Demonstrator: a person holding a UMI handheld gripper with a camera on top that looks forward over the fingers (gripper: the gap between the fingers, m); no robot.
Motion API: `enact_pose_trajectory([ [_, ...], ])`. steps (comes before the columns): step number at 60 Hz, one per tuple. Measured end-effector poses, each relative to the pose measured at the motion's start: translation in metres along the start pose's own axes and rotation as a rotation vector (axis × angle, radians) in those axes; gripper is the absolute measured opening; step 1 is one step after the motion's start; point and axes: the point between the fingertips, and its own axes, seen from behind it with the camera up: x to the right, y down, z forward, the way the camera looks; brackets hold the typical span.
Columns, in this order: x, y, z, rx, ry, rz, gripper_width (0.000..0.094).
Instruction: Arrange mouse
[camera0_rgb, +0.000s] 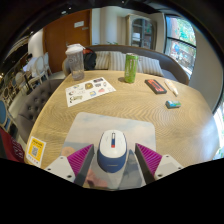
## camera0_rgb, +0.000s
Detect grey sofa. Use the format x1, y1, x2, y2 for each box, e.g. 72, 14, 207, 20
61, 44, 190, 86

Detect blue and white computer mouse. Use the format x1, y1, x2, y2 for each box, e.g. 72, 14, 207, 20
96, 129, 129, 174

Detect white tube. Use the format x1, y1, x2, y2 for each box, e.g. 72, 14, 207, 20
163, 78, 180, 98

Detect black framed window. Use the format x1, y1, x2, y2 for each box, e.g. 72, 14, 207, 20
164, 14, 198, 79

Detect grey tufted armchair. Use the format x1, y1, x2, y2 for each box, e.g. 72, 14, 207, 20
16, 78, 64, 144

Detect yellow code card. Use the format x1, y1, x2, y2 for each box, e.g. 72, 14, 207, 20
25, 135, 47, 168

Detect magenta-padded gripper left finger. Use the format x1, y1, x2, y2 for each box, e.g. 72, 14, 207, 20
44, 143, 95, 187

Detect black backpack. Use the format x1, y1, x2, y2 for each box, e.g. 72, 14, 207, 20
83, 47, 98, 71

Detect green drink can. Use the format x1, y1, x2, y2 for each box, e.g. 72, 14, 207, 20
124, 52, 139, 84

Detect striped cushion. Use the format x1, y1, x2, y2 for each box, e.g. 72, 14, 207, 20
94, 50, 112, 70
137, 54, 165, 78
109, 50, 129, 72

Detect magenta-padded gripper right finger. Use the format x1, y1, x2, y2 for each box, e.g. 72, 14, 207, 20
134, 143, 184, 186

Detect brown wooden door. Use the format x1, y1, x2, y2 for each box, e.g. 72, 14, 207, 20
43, 9, 93, 74

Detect small teal packet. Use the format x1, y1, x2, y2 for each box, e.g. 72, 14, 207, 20
165, 99, 183, 110

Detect black and red flat box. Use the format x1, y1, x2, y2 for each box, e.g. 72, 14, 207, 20
144, 78, 168, 95

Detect clear plastic shaker bottle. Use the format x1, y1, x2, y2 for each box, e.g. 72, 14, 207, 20
64, 43, 86, 82

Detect blue upholstered chair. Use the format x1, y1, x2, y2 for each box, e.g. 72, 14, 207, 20
0, 99, 14, 133

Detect person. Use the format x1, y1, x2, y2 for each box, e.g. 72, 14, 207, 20
22, 53, 38, 74

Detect white sticker sheet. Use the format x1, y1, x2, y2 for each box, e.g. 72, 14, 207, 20
64, 76, 117, 108

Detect glass door cabinet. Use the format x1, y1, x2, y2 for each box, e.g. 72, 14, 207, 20
125, 13, 158, 51

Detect group of white chairs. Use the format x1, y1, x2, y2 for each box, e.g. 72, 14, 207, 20
28, 51, 53, 89

